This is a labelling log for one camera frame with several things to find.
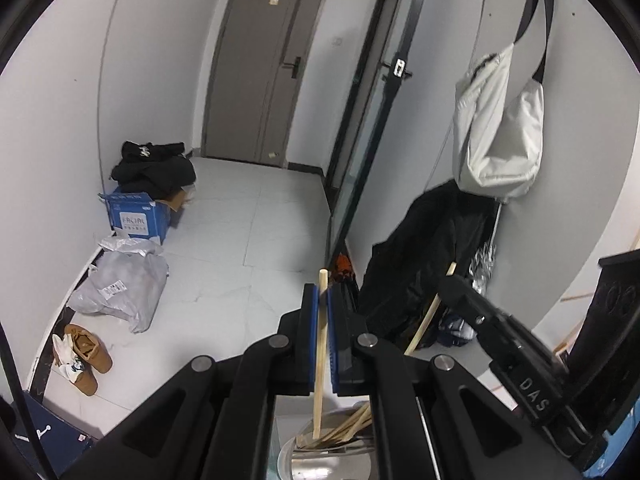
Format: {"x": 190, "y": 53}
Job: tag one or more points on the tan wooden chopstick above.
{"x": 425, "y": 322}
{"x": 320, "y": 400}

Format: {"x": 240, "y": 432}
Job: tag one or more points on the white plastic mailer bag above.
{"x": 130, "y": 246}

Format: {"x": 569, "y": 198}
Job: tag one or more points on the silver folding umbrella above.
{"x": 482, "y": 265}

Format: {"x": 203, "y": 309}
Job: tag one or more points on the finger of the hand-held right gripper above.
{"x": 475, "y": 310}

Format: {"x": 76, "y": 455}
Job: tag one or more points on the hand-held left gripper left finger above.
{"x": 311, "y": 320}

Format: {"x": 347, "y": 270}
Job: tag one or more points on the blue cardboard box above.
{"x": 135, "y": 220}

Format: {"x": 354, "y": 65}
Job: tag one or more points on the black hanging jacket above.
{"x": 415, "y": 260}

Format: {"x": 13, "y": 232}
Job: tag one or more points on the grey plastic mailer bag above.
{"x": 120, "y": 290}

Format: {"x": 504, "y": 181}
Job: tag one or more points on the grey door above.
{"x": 250, "y": 85}

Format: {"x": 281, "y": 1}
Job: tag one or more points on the orange and black object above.
{"x": 343, "y": 263}

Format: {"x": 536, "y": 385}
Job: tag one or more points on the dark blue shoe box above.
{"x": 45, "y": 440}

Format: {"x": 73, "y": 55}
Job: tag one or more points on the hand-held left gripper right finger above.
{"x": 334, "y": 345}

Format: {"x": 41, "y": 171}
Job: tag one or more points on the black framed glass door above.
{"x": 370, "y": 135}

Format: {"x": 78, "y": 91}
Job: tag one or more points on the white translucent utensil holder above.
{"x": 325, "y": 465}

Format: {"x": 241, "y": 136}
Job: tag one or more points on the pile of black clothes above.
{"x": 155, "y": 172}

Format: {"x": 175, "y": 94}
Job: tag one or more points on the white shoulder bag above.
{"x": 495, "y": 150}

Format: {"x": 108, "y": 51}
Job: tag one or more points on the white socks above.
{"x": 62, "y": 350}

